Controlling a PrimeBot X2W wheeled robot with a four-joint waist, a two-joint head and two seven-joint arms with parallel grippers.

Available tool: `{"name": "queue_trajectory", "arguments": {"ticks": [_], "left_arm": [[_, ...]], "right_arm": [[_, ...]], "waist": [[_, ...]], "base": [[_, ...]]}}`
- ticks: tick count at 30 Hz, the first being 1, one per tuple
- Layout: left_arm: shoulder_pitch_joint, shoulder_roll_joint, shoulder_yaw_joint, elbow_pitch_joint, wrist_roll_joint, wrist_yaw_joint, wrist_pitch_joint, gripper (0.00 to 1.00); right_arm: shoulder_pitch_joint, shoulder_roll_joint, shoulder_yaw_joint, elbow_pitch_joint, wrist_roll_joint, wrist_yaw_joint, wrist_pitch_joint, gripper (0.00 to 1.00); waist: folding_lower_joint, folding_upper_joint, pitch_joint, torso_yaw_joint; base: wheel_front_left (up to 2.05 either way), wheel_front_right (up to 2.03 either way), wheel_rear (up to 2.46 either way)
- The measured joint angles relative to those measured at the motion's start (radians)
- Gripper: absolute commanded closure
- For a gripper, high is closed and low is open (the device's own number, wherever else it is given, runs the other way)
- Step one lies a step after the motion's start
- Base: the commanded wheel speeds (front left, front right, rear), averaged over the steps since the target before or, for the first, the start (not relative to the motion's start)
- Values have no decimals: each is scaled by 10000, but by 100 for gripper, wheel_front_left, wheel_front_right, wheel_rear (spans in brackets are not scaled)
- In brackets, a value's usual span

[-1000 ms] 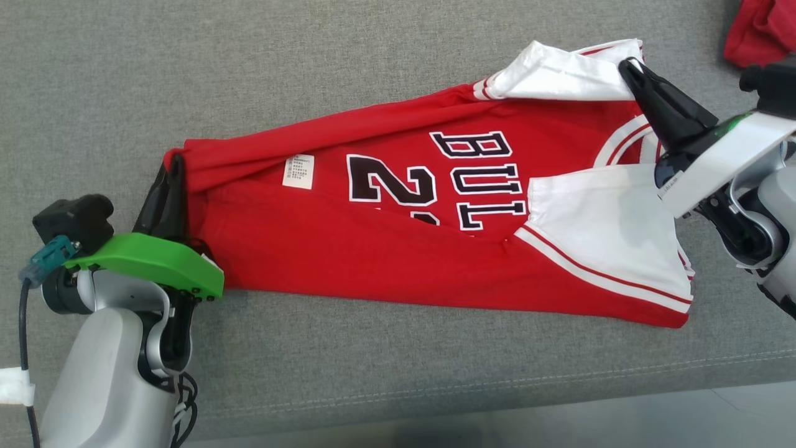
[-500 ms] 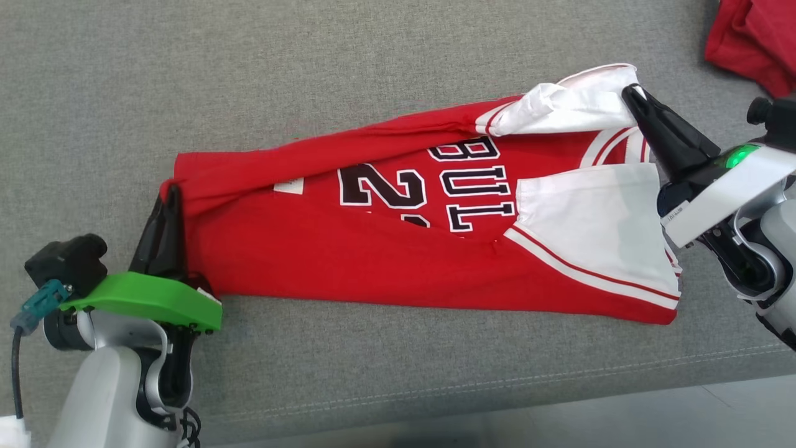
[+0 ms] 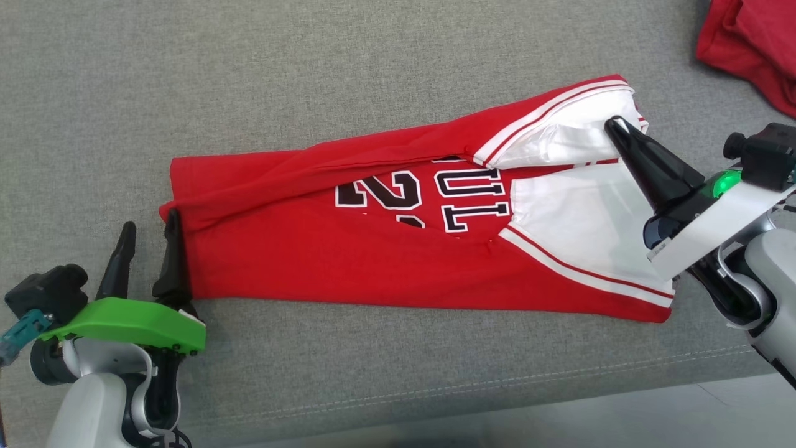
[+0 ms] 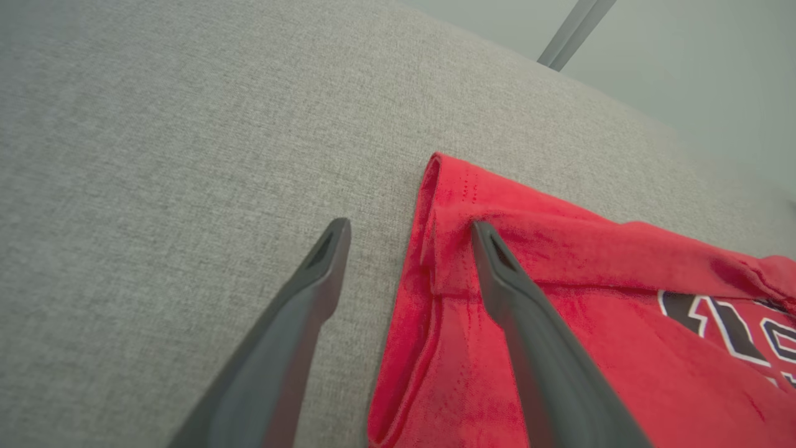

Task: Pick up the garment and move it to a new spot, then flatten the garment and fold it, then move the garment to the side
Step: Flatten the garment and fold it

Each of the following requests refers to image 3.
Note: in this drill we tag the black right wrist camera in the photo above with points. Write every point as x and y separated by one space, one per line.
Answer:
768 155

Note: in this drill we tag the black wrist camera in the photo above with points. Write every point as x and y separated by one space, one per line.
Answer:
43 292
768 155

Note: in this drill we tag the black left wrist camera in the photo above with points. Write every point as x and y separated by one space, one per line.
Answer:
43 292

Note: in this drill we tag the red white basketball jersey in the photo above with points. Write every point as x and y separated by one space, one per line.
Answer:
311 261

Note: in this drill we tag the plain red garment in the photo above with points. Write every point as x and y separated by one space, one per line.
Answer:
758 43

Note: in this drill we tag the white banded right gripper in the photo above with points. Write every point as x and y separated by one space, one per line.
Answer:
709 230

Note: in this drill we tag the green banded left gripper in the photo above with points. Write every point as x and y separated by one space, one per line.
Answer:
130 323

